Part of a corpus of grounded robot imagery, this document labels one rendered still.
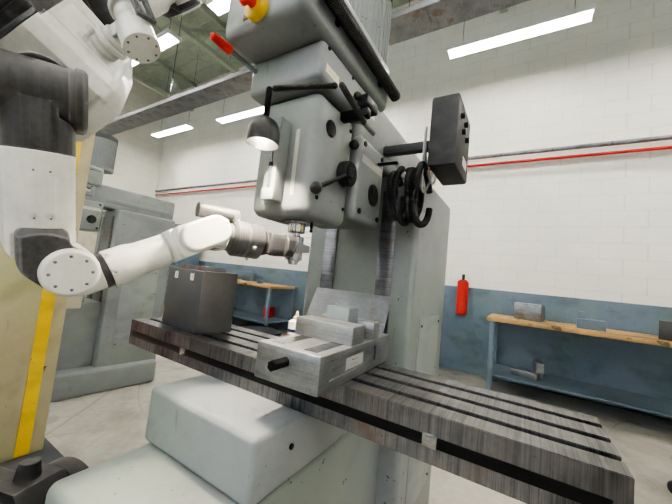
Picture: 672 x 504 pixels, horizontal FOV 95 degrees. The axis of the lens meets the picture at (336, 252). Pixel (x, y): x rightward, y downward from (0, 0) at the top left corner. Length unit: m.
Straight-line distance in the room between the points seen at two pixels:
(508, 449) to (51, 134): 0.83
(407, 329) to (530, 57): 5.23
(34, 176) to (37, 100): 0.11
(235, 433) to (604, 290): 4.65
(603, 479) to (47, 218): 0.87
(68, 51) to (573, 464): 1.01
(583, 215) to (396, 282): 4.10
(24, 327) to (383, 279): 1.95
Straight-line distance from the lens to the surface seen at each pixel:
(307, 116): 0.84
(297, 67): 0.89
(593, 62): 5.81
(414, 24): 3.64
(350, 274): 1.18
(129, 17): 0.83
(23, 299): 2.35
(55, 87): 0.66
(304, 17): 0.86
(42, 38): 0.78
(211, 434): 0.72
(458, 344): 4.98
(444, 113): 1.02
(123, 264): 0.69
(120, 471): 0.83
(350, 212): 0.90
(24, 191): 0.65
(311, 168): 0.78
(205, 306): 1.01
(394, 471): 1.25
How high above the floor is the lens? 1.17
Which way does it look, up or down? 4 degrees up
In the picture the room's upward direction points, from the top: 6 degrees clockwise
